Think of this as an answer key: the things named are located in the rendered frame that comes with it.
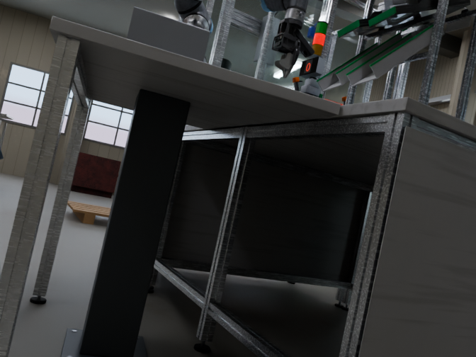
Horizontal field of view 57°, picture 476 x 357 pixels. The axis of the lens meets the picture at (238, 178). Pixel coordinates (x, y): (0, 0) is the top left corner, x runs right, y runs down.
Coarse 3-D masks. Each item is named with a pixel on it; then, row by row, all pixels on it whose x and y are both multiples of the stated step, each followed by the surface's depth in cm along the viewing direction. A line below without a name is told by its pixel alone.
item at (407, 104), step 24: (312, 120) 125; (432, 120) 98; (456, 120) 101; (264, 144) 201; (288, 144) 184; (312, 144) 170; (336, 144) 158; (360, 144) 147; (312, 168) 260; (336, 168) 232; (360, 168) 210
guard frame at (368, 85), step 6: (210, 0) 238; (348, 0) 282; (354, 0) 284; (210, 6) 239; (360, 6) 287; (210, 12) 238; (180, 18) 282; (336, 30) 338; (378, 42) 295; (366, 84) 295; (372, 84) 295; (366, 90) 294; (366, 96) 293
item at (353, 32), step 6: (378, 12) 157; (366, 18) 141; (354, 24) 142; (360, 24) 140; (366, 24) 141; (396, 24) 148; (342, 30) 149; (348, 30) 146; (354, 30) 145; (360, 30) 147; (366, 30) 149; (372, 30) 151; (342, 36) 150; (348, 36) 153
